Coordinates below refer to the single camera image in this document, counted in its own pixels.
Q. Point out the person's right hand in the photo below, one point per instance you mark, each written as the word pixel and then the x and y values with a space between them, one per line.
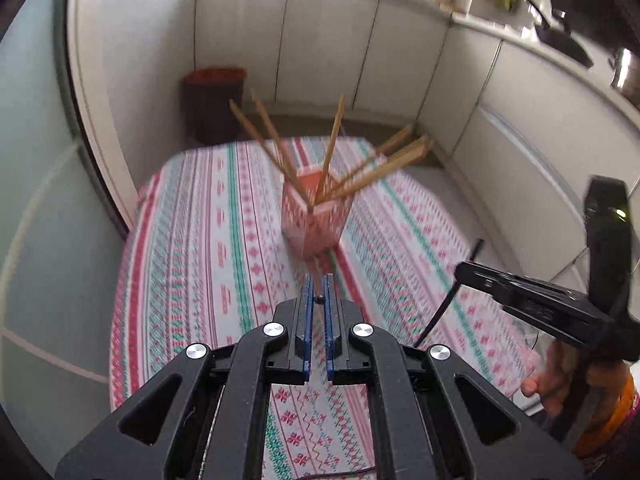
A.
pixel 557 380

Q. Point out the white kitchen cabinet row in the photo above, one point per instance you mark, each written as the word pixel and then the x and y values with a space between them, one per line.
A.
pixel 525 110
pixel 325 35

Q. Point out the striped patterned tablecloth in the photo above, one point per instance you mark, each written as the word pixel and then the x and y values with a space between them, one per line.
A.
pixel 200 260

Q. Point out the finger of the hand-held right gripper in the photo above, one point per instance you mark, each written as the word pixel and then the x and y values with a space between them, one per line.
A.
pixel 447 295
pixel 477 277

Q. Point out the pink chopstick holder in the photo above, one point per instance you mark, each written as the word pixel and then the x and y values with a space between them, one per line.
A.
pixel 310 230

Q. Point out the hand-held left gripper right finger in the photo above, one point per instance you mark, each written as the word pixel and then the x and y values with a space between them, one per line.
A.
pixel 328 330

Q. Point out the dark trash bin red rim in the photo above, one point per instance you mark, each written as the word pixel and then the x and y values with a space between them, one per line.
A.
pixel 212 110

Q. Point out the black frying pan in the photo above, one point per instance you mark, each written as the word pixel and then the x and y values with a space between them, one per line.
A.
pixel 565 42

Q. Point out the wooden chopstick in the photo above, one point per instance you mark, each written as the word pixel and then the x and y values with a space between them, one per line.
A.
pixel 260 141
pixel 330 145
pixel 272 129
pixel 395 158
pixel 395 168
pixel 385 148

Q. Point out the person's right forearm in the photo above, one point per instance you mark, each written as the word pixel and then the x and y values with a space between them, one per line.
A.
pixel 615 410

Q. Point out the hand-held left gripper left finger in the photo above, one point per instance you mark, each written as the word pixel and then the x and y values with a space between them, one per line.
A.
pixel 306 330

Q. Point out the steel pot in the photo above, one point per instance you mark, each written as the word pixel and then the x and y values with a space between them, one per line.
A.
pixel 627 70

